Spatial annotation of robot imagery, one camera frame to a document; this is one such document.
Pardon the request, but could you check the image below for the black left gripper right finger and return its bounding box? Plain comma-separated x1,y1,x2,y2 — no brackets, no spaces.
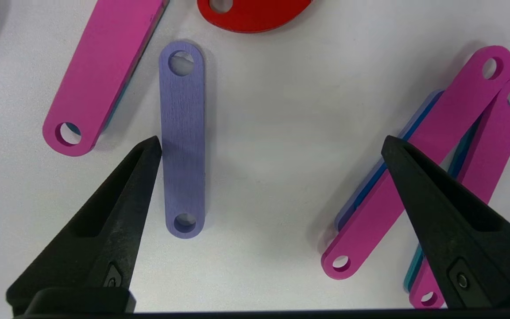
381,135,510,309

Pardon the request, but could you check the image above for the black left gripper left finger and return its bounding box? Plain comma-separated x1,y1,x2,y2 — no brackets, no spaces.
6,136,163,316

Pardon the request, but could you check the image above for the short purple bar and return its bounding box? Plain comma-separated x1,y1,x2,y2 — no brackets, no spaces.
159,41,206,240

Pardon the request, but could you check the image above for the pink bar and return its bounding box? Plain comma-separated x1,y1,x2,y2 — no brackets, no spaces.
42,0,170,157
405,76,510,309
321,46,510,280

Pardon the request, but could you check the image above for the small red curved piece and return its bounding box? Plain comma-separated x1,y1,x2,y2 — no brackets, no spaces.
197,0,316,34

